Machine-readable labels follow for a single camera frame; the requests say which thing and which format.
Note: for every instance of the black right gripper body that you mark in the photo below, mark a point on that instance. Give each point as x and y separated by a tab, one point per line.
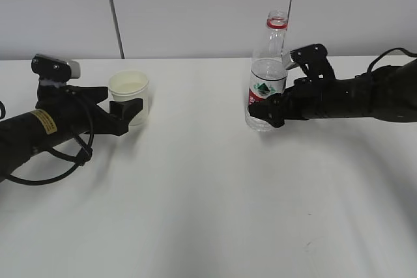
311	99

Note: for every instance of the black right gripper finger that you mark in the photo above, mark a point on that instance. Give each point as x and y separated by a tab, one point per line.
269	110

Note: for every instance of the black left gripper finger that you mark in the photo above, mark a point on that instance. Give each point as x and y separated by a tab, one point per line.
86	95
127	111

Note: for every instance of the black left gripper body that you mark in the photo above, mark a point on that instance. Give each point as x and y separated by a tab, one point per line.
78	118

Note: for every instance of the white paper cup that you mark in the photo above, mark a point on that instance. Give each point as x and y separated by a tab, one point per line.
128	85

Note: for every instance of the clear water bottle red label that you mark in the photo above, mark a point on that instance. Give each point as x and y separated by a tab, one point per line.
267	74

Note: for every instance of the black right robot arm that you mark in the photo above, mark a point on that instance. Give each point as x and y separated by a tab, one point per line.
387	94

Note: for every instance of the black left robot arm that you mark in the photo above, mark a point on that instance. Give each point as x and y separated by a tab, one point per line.
34	132

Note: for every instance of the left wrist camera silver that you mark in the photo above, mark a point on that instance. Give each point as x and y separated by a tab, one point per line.
54	72

